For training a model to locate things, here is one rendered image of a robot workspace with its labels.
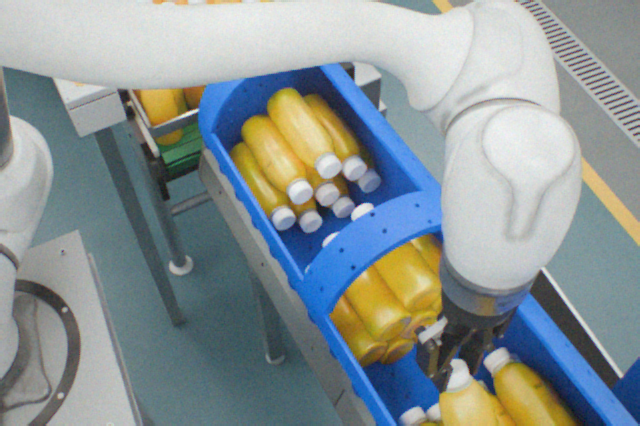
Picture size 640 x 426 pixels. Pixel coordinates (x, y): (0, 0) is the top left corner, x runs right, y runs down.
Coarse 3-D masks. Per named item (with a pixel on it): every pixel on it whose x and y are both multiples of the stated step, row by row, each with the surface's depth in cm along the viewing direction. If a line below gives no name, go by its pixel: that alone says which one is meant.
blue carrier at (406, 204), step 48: (240, 96) 128; (336, 96) 138; (384, 144) 110; (240, 192) 119; (384, 192) 129; (432, 192) 105; (288, 240) 127; (336, 240) 100; (384, 240) 97; (336, 288) 99; (336, 336) 100; (528, 336) 107; (384, 384) 111; (432, 384) 114; (576, 384) 86
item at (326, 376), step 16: (208, 176) 151; (224, 192) 146; (224, 208) 147; (240, 224) 142; (240, 240) 143; (256, 256) 139; (256, 272) 140; (272, 272) 134; (272, 288) 135; (288, 304) 131; (288, 320) 132; (304, 336) 128; (304, 352) 129; (320, 352) 124; (320, 368) 125; (336, 384) 122; (336, 400) 123; (352, 416) 119
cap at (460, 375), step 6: (456, 360) 89; (462, 360) 88; (456, 366) 88; (462, 366) 87; (456, 372) 86; (462, 372) 86; (468, 372) 87; (450, 378) 86; (456, 378) 86; (462, 378) 86; (468, 378) 87; (450, 384) 87; (456, 384) 86; (462, 384) 87
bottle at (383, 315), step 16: (368, 272) 106; (352, 288) 106; (368, 288) 104; (384, 288) 105; (352, 304) 106; (368, 304) 103; (384, 304) 103; (400, 304) 103; (368, 320) 103; (384, 320) 101; (400, 320) 103; (384, 336) 105
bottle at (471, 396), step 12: (468, 384) 87; (480, 384) 89; (444, 396) 88; (456, 396) 87; (468, 396) 86; (480, 396) 87; (444, 408) 88; (456, 408) 86; (468, 408) 86; (480, 408) 86; (492, 408) 88; (444, 420) 88; (456, 420) 87; (468, 420) 86; (480, 420) 86; (492, 420) 87
